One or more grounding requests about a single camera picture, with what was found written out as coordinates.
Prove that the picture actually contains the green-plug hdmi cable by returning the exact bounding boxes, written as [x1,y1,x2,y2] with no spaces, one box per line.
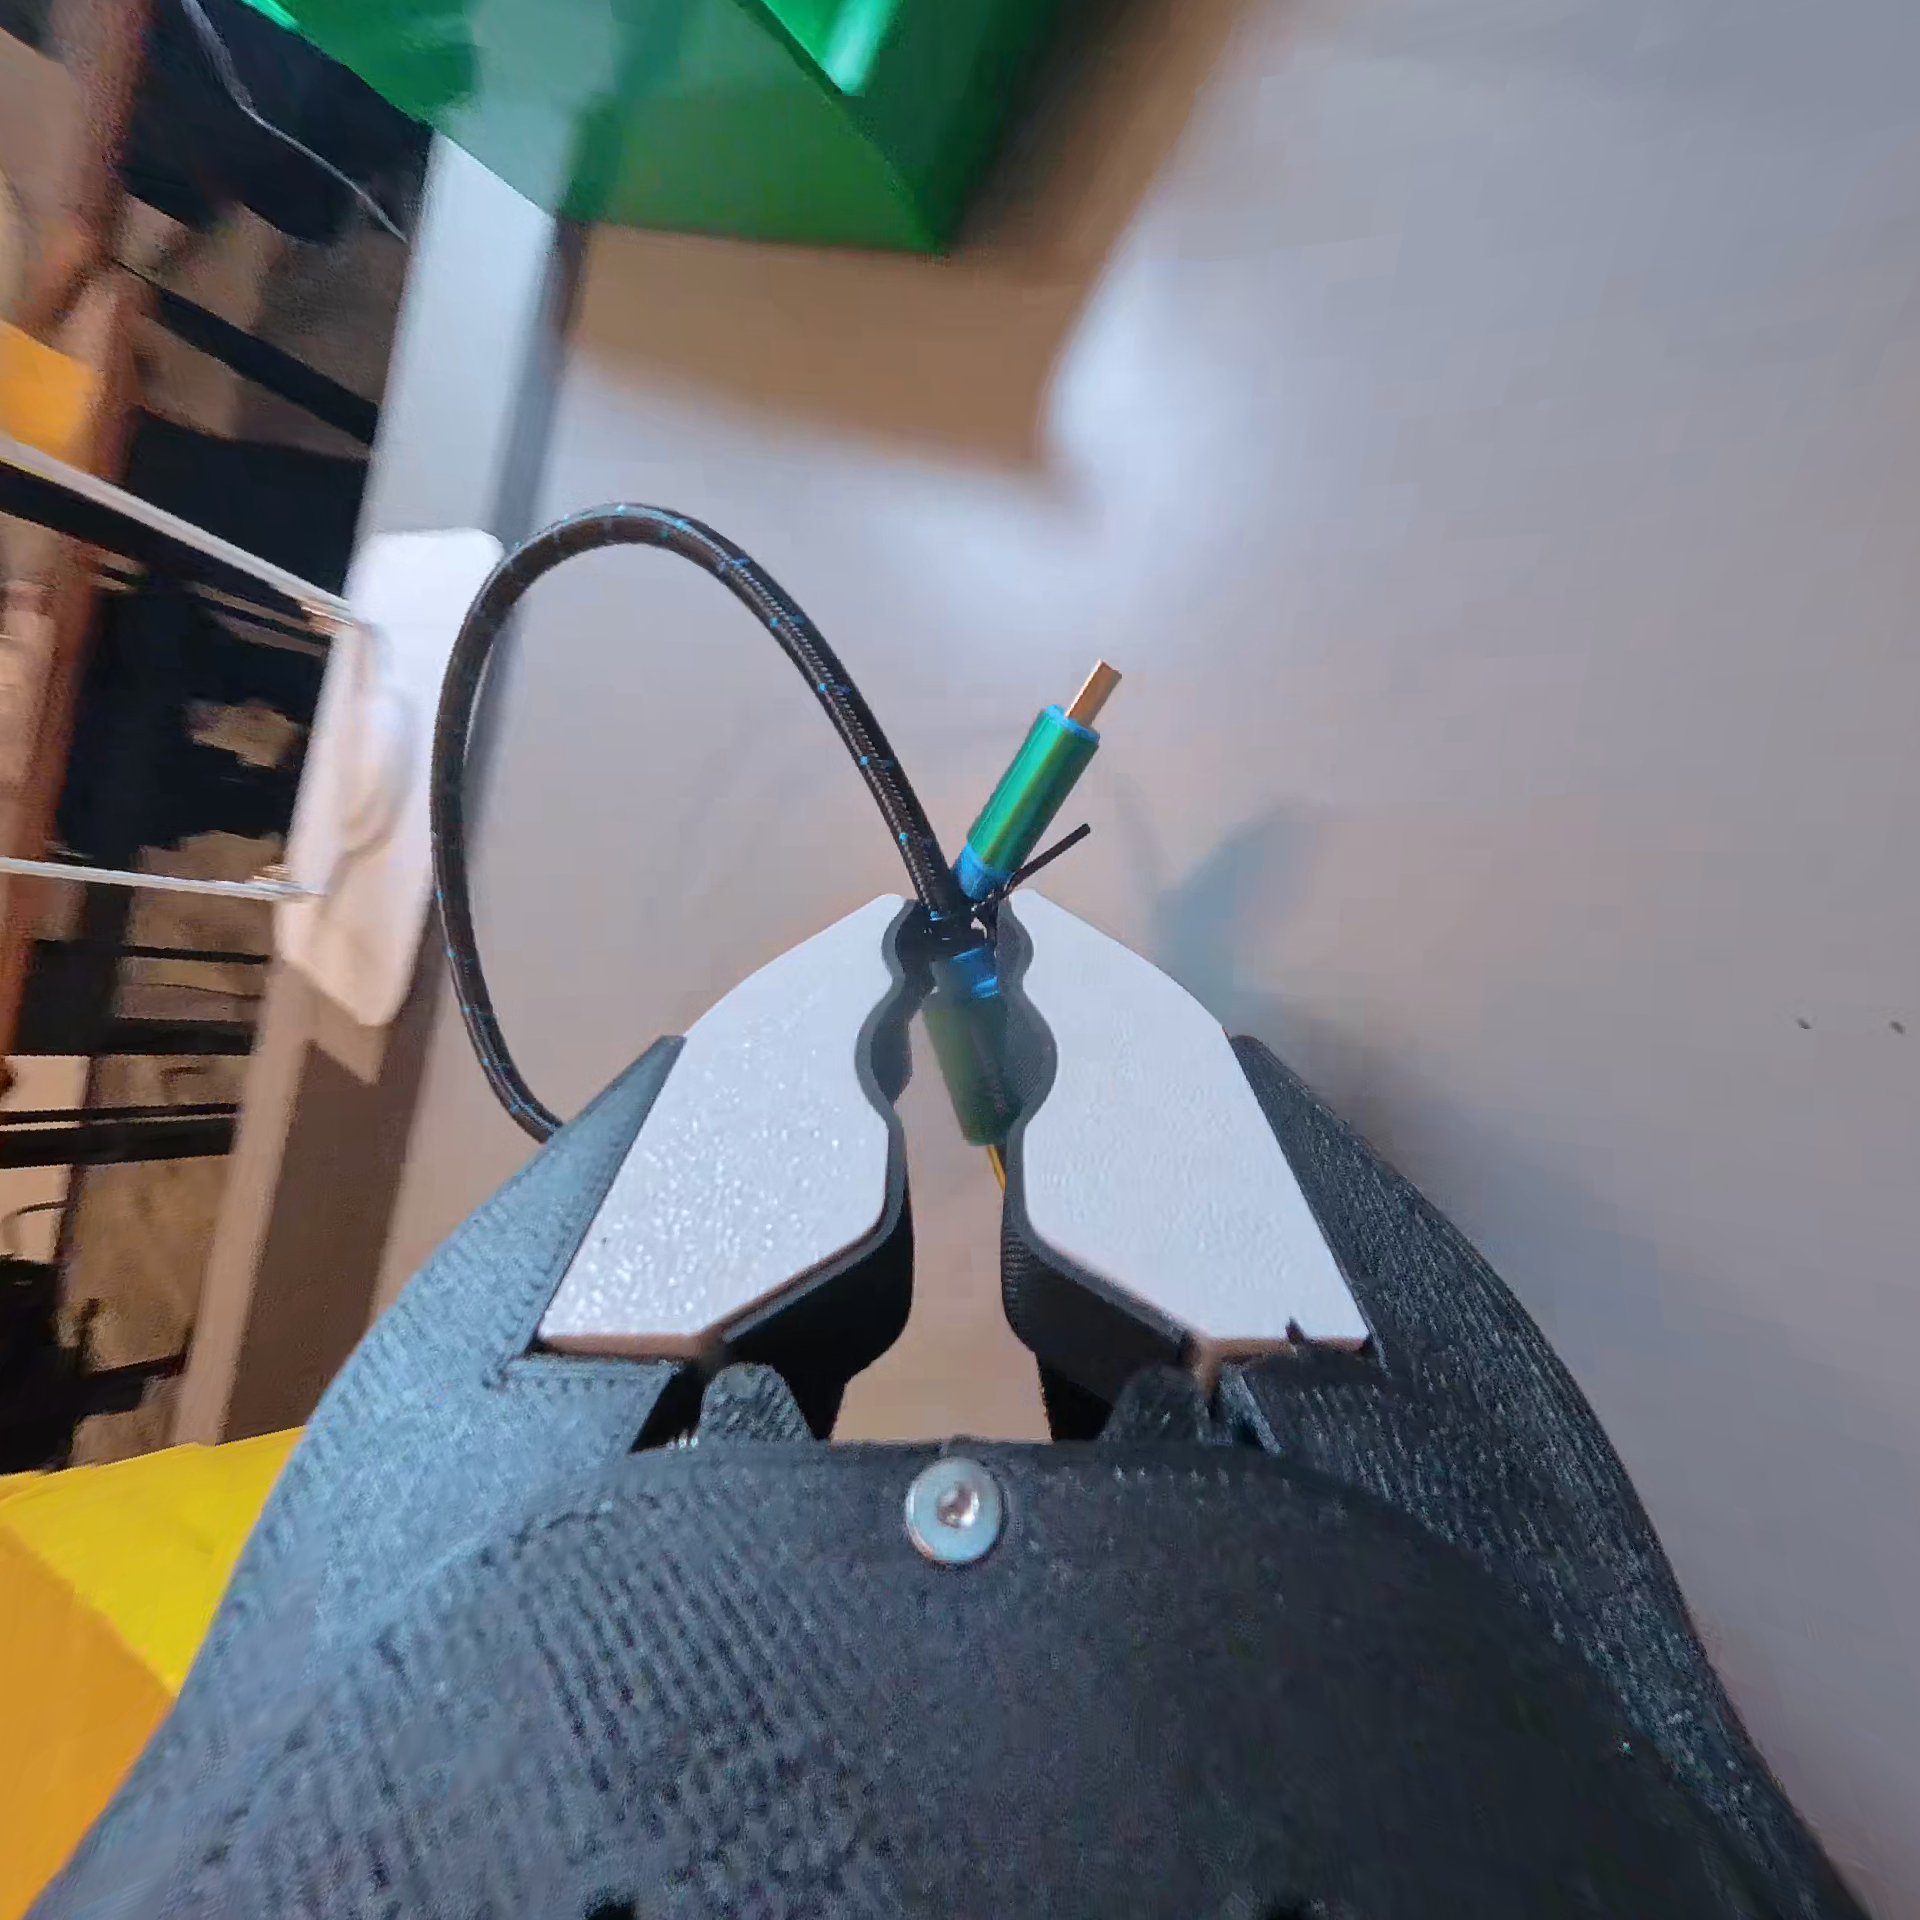
[429,505,1127,1197]

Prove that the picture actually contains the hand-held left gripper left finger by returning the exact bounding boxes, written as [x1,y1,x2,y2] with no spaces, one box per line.
[535,892,917,1437]

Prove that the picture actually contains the green plastic bin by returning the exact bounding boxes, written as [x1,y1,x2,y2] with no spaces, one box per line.
[247,0,1079,257]

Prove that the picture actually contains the yellow plastic bin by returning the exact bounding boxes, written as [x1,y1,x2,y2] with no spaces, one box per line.
[0,1424,309,1920]

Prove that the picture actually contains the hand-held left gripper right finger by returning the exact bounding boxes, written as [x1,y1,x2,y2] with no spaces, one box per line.
[995,889,1373,1430]

